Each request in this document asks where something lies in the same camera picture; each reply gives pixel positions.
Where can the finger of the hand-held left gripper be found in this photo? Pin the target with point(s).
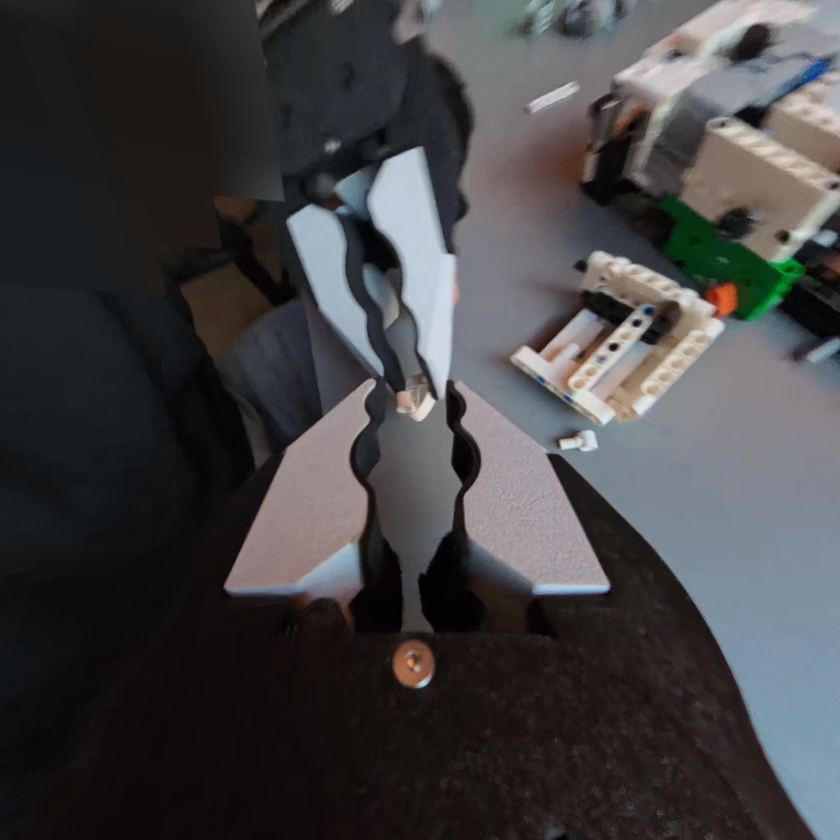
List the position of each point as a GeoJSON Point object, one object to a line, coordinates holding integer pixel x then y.
{"type": "Point", "coordinates": [325, 262]}
{"type": "Point", "coordinates": [423, 262]}

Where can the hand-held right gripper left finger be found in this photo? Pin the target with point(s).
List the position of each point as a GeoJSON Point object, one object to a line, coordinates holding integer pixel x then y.
{"type": "Point", "coordinates": [302, 512]}

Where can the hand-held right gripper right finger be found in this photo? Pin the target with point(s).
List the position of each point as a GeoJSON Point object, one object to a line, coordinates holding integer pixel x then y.
{"type": "Point", "coordinates": [525, 518]}

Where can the small white lego pin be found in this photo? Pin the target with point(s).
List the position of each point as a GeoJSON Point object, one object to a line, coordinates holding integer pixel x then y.
{"type": "Point", "coordinates": [577, 442]}

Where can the small white lego connector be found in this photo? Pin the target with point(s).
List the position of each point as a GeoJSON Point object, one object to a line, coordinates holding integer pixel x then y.
{"type": "Point", "coordinates": [417, 405]}

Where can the white flat lego plate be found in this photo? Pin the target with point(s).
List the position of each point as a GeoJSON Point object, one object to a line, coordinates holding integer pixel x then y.
{"type": "Point", "coordinates": [552, 97]}

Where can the small grey lego piece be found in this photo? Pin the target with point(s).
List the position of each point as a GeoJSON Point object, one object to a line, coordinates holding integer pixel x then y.
{"type": "Point", "coordinates": [820, 351]}

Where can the white grey green lego vehicle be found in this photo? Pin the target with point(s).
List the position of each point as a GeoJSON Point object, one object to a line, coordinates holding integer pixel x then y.
{"type": "Point", "coordinates": [754, 164]}

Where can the white lego beam frame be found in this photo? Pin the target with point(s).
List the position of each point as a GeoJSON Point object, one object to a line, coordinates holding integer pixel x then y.
{"type": "Point", "coordinates": [663, 380]}

